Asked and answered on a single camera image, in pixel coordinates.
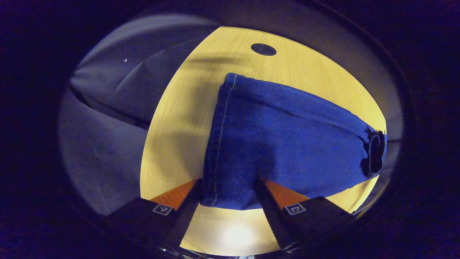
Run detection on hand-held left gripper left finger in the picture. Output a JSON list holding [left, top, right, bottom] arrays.
[[103, 178, 203, 249]]

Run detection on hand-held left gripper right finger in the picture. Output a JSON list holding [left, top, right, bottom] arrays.
[[255, 178, 356, 251]]

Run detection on blue denim jeans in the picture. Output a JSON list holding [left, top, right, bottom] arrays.
[[199, 73, 388, 210]]

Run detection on black backdrop cloth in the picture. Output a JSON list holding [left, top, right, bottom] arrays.
[[59, 14, 404, 216]]

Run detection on black table grommet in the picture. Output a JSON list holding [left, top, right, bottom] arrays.
[[250, 43, 277, 56]]

